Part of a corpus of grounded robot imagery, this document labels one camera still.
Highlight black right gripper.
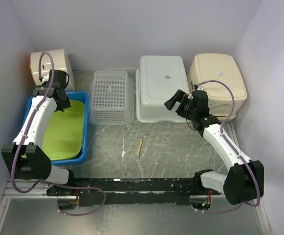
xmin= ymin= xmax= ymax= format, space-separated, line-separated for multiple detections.
xmin=164 ymin=89 xmax=197 ymax=120

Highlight blue plastic tray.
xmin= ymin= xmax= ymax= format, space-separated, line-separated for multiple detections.
xmin=13 ymin=92 xmax=89 ymax=165

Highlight large white plastic tub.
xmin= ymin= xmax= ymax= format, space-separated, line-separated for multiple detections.
xmin=136 ymin=55 xmax=189 ymax=123

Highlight beige perforated laundry basket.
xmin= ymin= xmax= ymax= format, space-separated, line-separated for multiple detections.
xmin=187 ymin=53 xmax=247 ymax=121

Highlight white perforated basket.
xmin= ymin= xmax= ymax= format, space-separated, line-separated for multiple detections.
xmin=88 ymin=71 xmax=134 ymax=125

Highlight green plastic tray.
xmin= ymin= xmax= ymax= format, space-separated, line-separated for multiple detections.
xmin=43 ymin=100 xmax=85 ymax=161

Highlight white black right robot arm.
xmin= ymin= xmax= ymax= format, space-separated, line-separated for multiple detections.
xmin=164 ymin=90 xmax=264 ymax=207

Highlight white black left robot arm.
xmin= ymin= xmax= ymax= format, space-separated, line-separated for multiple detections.
xmin=1 ymin=70 xmax=77 ymax=195

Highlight cream cylindrical container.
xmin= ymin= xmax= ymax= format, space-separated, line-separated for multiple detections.
xmin=29 ymin=49 xmax=75 ymax=92

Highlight small wooden stick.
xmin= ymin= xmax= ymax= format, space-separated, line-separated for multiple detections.
xmin=136 ymin=139 xmax=143 ymax=157

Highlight black base bar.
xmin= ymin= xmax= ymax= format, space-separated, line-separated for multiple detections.
xmin=46 ymin=177 xmax=208 ymax=207

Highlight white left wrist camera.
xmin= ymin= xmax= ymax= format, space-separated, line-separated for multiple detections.
xmin=41 ymin=75 xmax=49 ymax=83

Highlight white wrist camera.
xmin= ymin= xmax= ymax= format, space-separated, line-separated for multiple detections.
xmin=193 ymin=84 xmax=204 ymax=91
xmin=41 ymin=75 xmax=49 ymax=83

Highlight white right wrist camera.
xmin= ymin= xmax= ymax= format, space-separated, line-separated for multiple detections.
xmin=193 ymin=84 xmax=204 ymax=91

